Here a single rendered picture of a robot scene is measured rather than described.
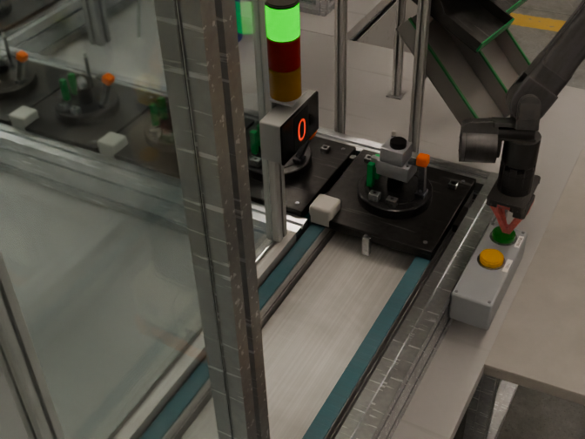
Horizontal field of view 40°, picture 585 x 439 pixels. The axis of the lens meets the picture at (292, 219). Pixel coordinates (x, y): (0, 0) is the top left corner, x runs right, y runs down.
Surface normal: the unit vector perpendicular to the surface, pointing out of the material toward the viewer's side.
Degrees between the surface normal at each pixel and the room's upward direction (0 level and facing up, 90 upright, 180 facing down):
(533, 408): 0
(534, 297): 0
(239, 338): 90
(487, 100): 45
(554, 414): 0
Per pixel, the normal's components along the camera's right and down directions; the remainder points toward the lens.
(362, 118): -0.04, -0.78
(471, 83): 0.53, -0.29
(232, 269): 0.88, 0.28
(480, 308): -0.47, 0.57
